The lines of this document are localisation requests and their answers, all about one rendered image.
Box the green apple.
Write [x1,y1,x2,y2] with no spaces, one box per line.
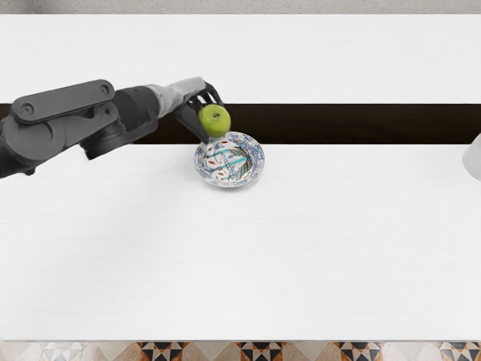
[198,104,232,139]

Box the patterned ceramic plate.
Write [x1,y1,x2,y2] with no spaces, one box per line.
[194,131,266,190]

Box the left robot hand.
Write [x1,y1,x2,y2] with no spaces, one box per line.
[146,76,225,144]

